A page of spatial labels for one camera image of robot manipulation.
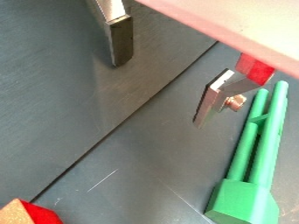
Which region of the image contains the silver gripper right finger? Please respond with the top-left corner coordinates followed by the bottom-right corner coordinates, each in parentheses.
top-left (192, 68), bottom-right (259, 129)

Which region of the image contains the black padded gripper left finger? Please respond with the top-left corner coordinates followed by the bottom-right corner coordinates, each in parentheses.
top-left (86, 0), bottom-right (133, 67)

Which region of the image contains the green three prong object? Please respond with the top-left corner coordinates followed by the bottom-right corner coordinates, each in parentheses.
top-left (204, 80), bottom-right (288, 224)

